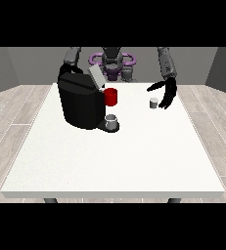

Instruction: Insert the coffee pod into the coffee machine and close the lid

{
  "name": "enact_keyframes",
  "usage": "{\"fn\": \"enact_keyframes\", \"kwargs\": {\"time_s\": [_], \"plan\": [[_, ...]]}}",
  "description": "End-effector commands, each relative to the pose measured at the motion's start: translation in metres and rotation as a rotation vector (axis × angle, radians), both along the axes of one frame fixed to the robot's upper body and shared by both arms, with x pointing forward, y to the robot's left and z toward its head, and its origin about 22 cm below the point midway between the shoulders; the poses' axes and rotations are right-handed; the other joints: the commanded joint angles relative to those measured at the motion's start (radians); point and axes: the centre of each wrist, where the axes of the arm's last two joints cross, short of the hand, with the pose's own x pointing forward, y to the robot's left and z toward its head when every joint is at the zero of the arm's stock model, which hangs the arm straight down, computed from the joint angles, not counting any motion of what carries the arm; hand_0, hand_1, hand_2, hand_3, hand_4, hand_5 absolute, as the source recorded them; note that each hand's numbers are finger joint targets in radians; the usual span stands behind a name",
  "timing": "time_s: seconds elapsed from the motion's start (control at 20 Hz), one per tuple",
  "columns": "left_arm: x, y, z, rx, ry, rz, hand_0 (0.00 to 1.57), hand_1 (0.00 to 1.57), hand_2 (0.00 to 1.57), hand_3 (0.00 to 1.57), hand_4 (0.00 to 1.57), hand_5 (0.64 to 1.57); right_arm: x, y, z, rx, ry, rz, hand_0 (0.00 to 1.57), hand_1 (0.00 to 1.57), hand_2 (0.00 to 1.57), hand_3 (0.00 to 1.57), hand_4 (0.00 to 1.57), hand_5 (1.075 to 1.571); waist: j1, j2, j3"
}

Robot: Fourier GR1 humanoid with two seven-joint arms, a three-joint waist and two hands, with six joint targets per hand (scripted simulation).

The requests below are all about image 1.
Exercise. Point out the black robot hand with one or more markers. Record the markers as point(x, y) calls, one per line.
point(69, 68)
point(167, 91)

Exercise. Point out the small grey coffee pod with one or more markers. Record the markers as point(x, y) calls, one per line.
point(154, 103)

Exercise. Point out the pale grey machine lid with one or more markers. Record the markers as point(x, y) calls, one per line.
point(97, 75)

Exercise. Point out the black coffee machine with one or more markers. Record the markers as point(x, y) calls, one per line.
point(80, 101)

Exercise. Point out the red pod holder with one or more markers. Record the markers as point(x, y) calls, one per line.
point(111, 96)

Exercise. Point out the grey trunk with purple rings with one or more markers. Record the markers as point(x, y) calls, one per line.
point(113, 66)

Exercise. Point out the small grey cup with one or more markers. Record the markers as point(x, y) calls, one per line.
point(111, 122)

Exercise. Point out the dark table leg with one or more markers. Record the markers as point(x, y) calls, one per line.
point(174, 200)
point(50, 200)

